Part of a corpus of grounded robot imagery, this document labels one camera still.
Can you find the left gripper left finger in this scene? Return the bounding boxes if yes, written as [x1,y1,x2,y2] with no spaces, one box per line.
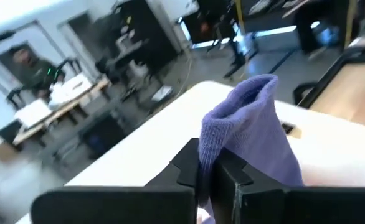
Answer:
[30,138,201,224]

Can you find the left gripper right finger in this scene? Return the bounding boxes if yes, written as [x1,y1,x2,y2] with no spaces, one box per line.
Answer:
[209,146,365,224]

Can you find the purple sock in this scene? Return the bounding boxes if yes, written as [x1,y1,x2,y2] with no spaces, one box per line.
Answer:
[197,73,305,224]

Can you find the white plastic bin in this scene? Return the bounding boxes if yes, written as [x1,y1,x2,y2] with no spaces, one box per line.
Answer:
[16,80,365,224]

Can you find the wooden desk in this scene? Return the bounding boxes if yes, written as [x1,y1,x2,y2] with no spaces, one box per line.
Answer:
[12,76,112,147]

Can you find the person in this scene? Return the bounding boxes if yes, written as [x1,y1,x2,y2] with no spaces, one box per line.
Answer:
[9,43,65,94]

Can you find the black equipment rack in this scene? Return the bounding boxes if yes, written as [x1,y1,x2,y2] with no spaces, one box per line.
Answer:
[107,0,183,72]

